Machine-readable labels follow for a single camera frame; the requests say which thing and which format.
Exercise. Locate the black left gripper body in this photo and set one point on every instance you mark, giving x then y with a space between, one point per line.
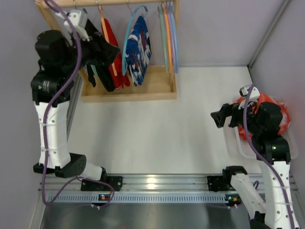
96 50

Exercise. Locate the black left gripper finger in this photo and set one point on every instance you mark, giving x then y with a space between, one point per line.
99 39
111 53

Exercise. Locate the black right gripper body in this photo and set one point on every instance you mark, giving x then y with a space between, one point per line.
227 115

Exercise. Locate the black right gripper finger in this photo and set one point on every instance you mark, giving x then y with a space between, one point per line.
222 113
220 121

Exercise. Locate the blue white patterned trousers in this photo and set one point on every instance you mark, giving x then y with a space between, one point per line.
138 51

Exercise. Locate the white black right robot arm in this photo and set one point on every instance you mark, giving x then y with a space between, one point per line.
275 210

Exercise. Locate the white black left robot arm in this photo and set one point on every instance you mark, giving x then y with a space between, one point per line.
59 63

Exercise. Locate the green hanger with black trousers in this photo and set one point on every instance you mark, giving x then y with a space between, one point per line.
90 29

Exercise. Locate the black trousers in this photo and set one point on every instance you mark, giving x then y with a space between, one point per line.
105 77

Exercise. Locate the orange hanger with red trousers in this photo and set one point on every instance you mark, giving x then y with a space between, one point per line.
105 33

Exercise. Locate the red trousers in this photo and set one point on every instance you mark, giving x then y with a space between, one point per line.
120 81

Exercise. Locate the empty orange hanger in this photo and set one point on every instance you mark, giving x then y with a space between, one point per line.
169 44

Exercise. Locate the empty green hanger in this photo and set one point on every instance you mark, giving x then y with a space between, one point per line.
163 36

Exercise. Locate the orange white patterned garment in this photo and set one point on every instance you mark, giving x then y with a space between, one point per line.
284 125

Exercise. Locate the white plastic basket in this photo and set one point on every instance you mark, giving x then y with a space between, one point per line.
291 143

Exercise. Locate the wooden clothes rack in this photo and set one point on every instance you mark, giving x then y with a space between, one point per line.
158 85

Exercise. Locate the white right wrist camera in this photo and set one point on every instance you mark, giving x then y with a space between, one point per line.
248 91

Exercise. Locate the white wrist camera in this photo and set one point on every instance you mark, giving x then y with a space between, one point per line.
78 19
248 91

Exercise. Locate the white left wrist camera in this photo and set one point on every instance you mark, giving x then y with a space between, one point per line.
78 19

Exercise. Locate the aluminium mounting rail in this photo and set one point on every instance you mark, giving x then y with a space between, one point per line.
140 182

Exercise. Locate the grey slotted cable duct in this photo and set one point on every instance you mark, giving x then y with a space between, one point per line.
142 198

